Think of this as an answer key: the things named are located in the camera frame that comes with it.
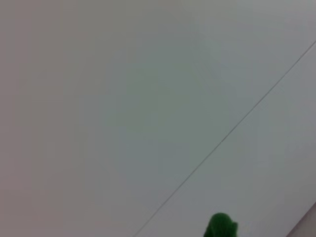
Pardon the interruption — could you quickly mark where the cream handbag with green handles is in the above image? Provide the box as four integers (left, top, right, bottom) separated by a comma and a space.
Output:
203, 212, 239, 237

